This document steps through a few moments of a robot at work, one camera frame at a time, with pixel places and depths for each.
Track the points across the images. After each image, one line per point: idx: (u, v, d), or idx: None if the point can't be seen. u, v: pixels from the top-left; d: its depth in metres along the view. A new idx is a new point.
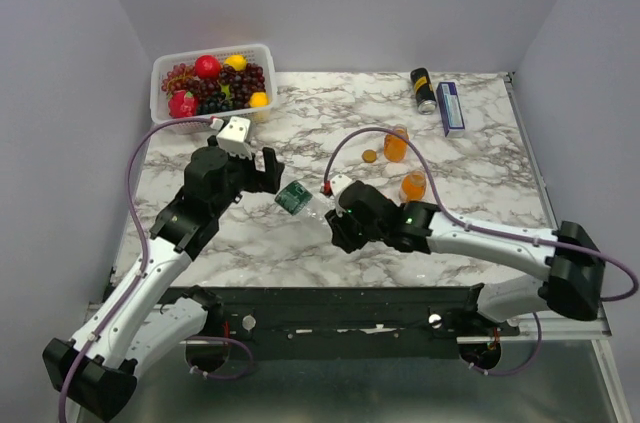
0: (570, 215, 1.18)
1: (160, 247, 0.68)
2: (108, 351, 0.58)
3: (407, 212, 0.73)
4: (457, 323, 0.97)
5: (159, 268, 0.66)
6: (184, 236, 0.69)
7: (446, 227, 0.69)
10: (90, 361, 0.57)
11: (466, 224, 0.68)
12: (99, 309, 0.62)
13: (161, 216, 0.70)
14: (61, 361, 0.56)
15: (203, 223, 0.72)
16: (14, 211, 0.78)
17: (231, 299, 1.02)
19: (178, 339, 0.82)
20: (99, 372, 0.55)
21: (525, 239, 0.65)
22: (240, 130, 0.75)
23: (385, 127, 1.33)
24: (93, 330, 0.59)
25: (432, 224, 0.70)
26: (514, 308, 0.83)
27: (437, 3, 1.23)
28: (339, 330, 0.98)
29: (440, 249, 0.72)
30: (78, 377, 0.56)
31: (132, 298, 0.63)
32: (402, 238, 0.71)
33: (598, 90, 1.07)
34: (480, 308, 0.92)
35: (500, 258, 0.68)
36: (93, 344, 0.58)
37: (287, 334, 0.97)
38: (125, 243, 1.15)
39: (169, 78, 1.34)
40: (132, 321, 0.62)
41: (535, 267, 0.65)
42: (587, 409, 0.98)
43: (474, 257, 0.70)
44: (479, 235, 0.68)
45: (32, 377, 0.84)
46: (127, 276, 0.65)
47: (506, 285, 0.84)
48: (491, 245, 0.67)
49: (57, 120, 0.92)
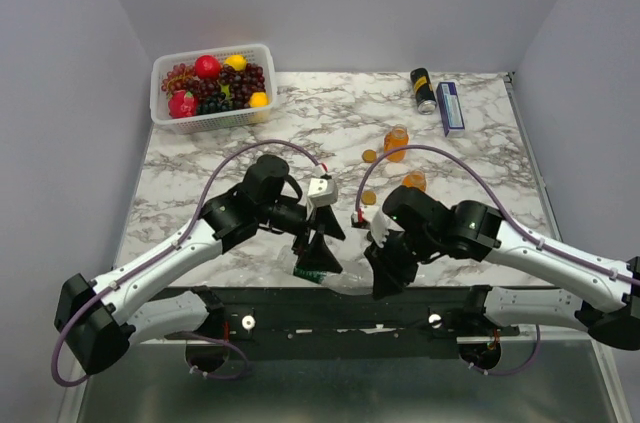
0: (571, 215, 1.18)
1: (202, 227, 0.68)
2: (121, 303, 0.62)
3: (460, 216, 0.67)
4: (456, 323, 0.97)
5: (193, 246, 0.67)
6: (223, 228, 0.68)
7: (517, 241, 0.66)
10: (103, 306, 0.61)
11: (539, 242, 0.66)
12: (127, 263, 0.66)
13: (210, 203, 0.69)
14: (78, 296, 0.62)
15: (245, 222, 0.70)
16: (13, 210, 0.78)
17: (229, 299, 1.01)
19: (172, 328, 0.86)
20: (105, 319, 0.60)
21: (602, 272, 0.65)
22: (320, 189, 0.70)
23: (385, 127, 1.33)
24: (115, 280, 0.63)
25: (498, 234, 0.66)
26: (529, 318, 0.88)
27: (436, 3, 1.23)
28: (339, 329, 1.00)
29: (493, 260, 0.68)
30: (87, 318, 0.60)
31: (159, 265, 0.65)
32: (458, 243, 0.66)
33: (598, 90, 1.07)
34: (489, 312, 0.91)
35: (568, 284, 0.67)
36: (111, 292, 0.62)
37: (287, 335, 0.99)
38: (125, 243, 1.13)
39: (169, 78, 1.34)
40: (152, 285, 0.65)
41: (606, 299, 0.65)
42: (588, 409, 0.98)
43: (535, 275, 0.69)
44: (552, 256, 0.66)
45: (32, 375, 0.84)
46: (163, 242, 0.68)
47: (527, 297, 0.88)
48: (565, 270, 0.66)
49: (56, 120, 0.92)
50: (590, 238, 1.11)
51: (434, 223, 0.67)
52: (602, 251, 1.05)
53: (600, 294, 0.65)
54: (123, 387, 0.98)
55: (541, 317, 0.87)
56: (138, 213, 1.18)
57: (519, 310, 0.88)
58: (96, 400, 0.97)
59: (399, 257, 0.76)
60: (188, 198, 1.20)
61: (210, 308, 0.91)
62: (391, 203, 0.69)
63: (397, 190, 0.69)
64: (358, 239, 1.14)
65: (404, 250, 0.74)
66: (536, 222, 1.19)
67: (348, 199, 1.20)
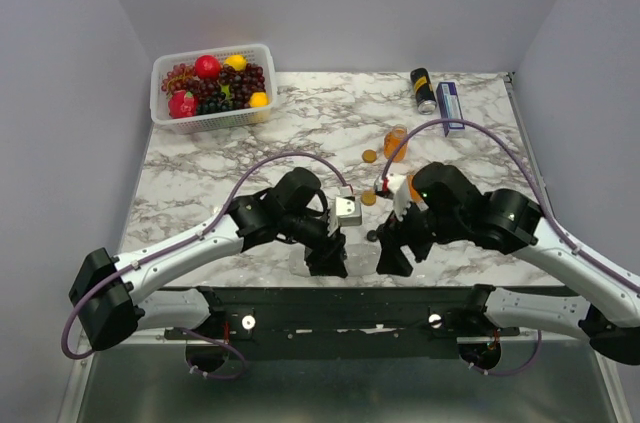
0: (571, 214, 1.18)
1: (227, 223, 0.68)
2: (139, 283, 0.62)
3: (495, 204, 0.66)
4: (457, 323, 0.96)
5: (216, 239, 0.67)
6: (246, 226, 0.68)
7: (553, 242, 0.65)
10: (121, 284, 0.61)
11: (576, 247, 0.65)
12: (150, 245, 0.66)
13: (237, 200, 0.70)
14: (97, 272, 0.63)
15: (269, 222, 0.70)
16: (13, 211, 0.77)
17: (230, 299, 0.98)
19: (176, 321, 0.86)
20: (122, 298, 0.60)
21: (630, 287, 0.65)
22: (348, 208, 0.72)
23: (385, 127, 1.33)
24: (137, 260, 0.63)
25: (536, 231, 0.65)
26: (532, 322, 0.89)
27: (436, 3, 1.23)
28: (340, 329, 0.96)
29: (522, 256, 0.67)
30: (104, 294, 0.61)
31: (181, 252, 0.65)
32: (491, 232, 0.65)
33: (598, 90, 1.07)
34: (490, 311, 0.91)
35: (594, 295, 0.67)
36: (131, 270, 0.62)
37: (287, 334, 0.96)
38: (125, 243, 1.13)
39: (169, 78, 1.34)
40: (171, 271, 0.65)
41: (630, 315, 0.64)
42: (588, 410, 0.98)
43: (561, 279, 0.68)
44: (585, 264, 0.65)
45: (32, 376, 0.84)
46: (189, 230, 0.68)
47: (531, 301, 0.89)
48: (595, 279, 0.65)
49: (56, 119, 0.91)
50: (591, 238, 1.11)
51: (464, 206, 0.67)
52: (602, 251, 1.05)
53: (624, 310, 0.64)
54: (124, 386, 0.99)
55: (543, 322, 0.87)
56: (138, 213, 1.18)
57: (523, 312, 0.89)
58: (96, 400, 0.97)
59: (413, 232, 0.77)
60: (188, 199, 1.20)
61: (213, 308, 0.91)
62: (427, 179, 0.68)
63: (435, 168, 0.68)
64: (358, 240, 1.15)
65: (423, 227, 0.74)
66: None
67: None
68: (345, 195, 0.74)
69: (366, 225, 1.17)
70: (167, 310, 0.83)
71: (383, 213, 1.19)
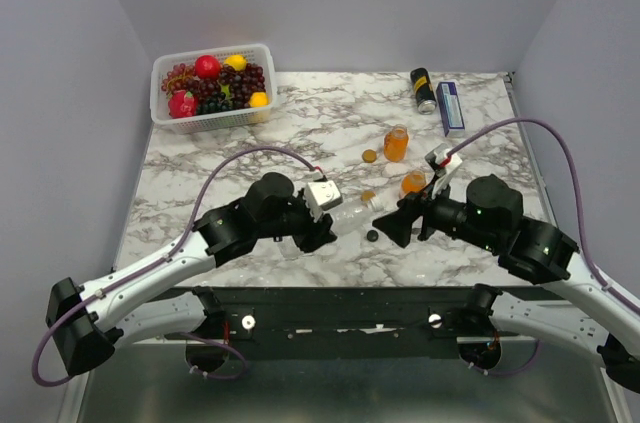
0: (571, 214, 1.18)
1: (195, 241, 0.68)
2: (104, 312, 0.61)
3: (539, 236, 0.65)
4: (457, 323, 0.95)
5: (184, 259, 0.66)
6: (218, 243, 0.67)
7: (584, 278, 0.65)
10: (85, 314, 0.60)
11: (606, 284, 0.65)
12: (116, 271, 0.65)
13: (208, 215, 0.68)
14: (63, 302, 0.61)
15: (243, 237, 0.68)
16: (13, 210, 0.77)
17: (230, 299, 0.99)
19: (168, 330, 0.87)
20: (87, 329, 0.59)
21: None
22: (327, 196, 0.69)
23: (385, 127, 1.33)
24: (102, 288, 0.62)
25: (568, 268, 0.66)
26: (538, 334, 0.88)
27: (436, 3, 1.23)
28: (339, 330, 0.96)
29: (552, 289, 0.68)
30: (69, 324, 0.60)
31: (147, 276, 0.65)
32: (525, 264, 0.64)
33: (598, 90, 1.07)
34: (494, 317, 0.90)
35: (623, 334, 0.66)
36: (95, 300, 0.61)
37: (287, 334, 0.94)
38: (125, 243, 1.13)
39: (169, 78, 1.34)
40: (139, 296, 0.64)
41: None
42: (588, 409, 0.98)
43: (591, 316, 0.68)
44: (615, 301, 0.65)
45: (33, 376, 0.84)
46: (156, 252, 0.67)
47: (542, 315, 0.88)
48: (624, 317, 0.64)
49: (56, 118, 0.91)
50: (590, 238, 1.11)
51: (507, 229, 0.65)
52: (602, 251, 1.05)
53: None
54: (123, 386, 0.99)
55: (550, 335, 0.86)
56: (139, 213, 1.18)
57: (530, 323, 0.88)
58: (96, 400, 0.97)
59: (434, 214, 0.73)
60: (187, 199, 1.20)
61: (208, 311, 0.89)
62: (486, 194, 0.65)
63: (497, 186, 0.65)
64: (358, 240, 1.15)
65: (447, 218, 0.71)
66: None
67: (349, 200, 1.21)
68: (318, 180, 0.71)
69: (366, 225, 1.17)
70: (152, 322, 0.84)
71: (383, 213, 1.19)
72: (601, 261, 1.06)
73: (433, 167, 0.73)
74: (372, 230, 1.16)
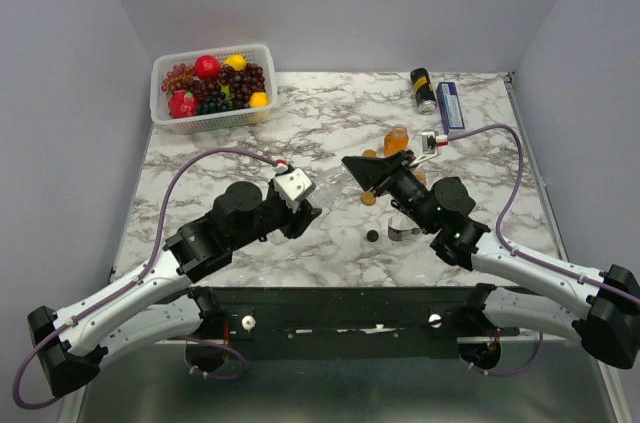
0: (571, 214, 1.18)
1: (166, 260, 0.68)
2: (77, 339, 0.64)
3: (461, 228, 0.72)
4: (457, 323, 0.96)
5: (155, 281, 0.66)
6: (191, 260, 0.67)
7: (493, 247, 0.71)
10: (59, 342, 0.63)
11: (513, 249, 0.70)
12: (89, 296, 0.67)
13: (181, 230, 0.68)
14: (38, 330, 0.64)
15: (217, 252, 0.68)
16: (12, 210, 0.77)
17: (229, 299, 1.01)
19: (163, 337, 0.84)
20: (59, 358, 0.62)
21: (570, 275, 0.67)
22: (297, 188, 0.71)
23: (385, 127, 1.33)
24: (73, 316, 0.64)
25: (479, 242, 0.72)
26: (530, 322, 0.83)
27: (437, 3, 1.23)
28: (339, 330, 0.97)
29: (477, 268, 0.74)
30: (44, 353, 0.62)
31: (117, 300, 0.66)
32: (447, 250, 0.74)
33: (599, 90, 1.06)
34: (487, 311, 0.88)
35: (541, 291, 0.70)
36: (68, 328, 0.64)
37: (287, 335, 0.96)
38: (125, 243, 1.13)
39: (169, 78, 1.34)
40: (110, 321, 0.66)
41: (574, 302, 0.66)
42: (588, 409, 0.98)
43: (512, 282, 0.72)
44: (523, 262, 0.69)
45: (34, 375, 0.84)
46: (128, 275, 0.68)
47: (528, 300, 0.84)
48: (535, 274, 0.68)
49: (56, 120, 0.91)
50: (590, 238, 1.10)
51: (452, 226, 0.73)
52: (603, 251, 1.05)
53: (567, 297, 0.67)
54: (124, 387, 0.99)
55: (538, 321, 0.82)
56: (138, 213, 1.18)
57: (519, 312, 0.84)
58: (96, 400, 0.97)
59: (396, 185, 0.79)
60: (188, 199, 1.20)
61: (205, 312, 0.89)
62: (450, 197, 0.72)
63: (460, 192, 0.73)
64: (358, 240, 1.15)
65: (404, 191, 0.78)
66: (536, 222, 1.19)
67: (349, 200, 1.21)
68: (284, 172, 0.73)
69: (366, 224, 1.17)
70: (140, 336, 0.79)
71: (383, 213, 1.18)
72: (602, 261, 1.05)
73: (428, 145, 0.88)
74: (372, 230, 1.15)
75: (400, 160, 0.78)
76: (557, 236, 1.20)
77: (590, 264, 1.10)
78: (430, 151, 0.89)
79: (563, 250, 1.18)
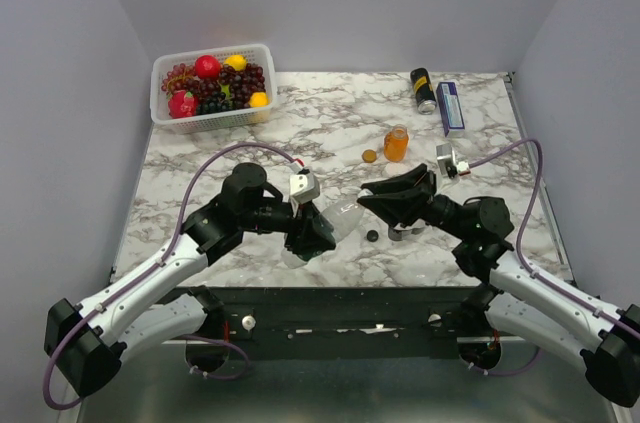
0: (571, 215, 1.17)
1: (185, 242, 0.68)
2: (108, 325, 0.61)
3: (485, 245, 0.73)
4: (457, 324, 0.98)
5: (178, 261, 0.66)
6: (209, 240, 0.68)
7: (513, 268, 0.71)
10: (89, 330, 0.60)
11: (533, 271, 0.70)
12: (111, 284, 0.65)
13: (193, 216, 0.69)
14: (63, 323, 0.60)
15: (229, 232, 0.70)
16: (12, 211, 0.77)
17: (229, 299, 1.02)
19: (172, 335, 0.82)
20: (94, 343, 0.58)
21: (586, 306, 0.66)
22: (299, 186, 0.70)
23: (385, 127, 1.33)
24: (102, 302, 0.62)
25: (499, 259, 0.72)
26: (528, 333, 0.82)
27: (437, 3, 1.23)
28: (339, 330, 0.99)
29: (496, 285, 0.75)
30: (75, 343, 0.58)
31: (144, 284, 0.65)
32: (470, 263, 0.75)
33: (599, 89, 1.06)
34: (488, 314, 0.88)
35: (555, 316, 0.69)
36: (97, 314, 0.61)
37: (287, 334, 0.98)
38: (125, 243, 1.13)
39: (169, 78, 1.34)
40: (138, 305, 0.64)
41: (586, 334, 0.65)
42: (589, 410, 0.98)
43: (528, 303, 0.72)
44: (542, 286, 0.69)
45: (33, 375, 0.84)
46: (148, 261, 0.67)
47: (534, 314, 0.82)
48: (551, 300, 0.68)
49: (56, 120, 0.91)
50: (590, 239, 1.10)
51: (480, 240, 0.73)
52: (603, 251, 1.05)
53: (580, 327, 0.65)
54: (123, 388, 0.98)
55: (536, 334, 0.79)
56: (138, 213, 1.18)
57: (523, 323, 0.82)
58: (95, 402, 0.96)
59: (430, 206, 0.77)
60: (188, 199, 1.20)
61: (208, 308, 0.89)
62: (493, 218, 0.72)
63: (502, 215, 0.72)
64: (358, 240, 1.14)
65: (437, 210, 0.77)
66: (536, 222, 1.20)
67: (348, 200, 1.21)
68: (298, 172, 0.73)
69: (366, 225, 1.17)
70: (151, 333, 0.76)
71: None
72: (602, 262, 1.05)
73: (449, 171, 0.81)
74: (372, 230, 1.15)
75: (422, 198, 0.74)
76: (557, 237, 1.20)
77: (590, 264, 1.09)
78: (448, 176, 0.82)
79: (563, 250, 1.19)
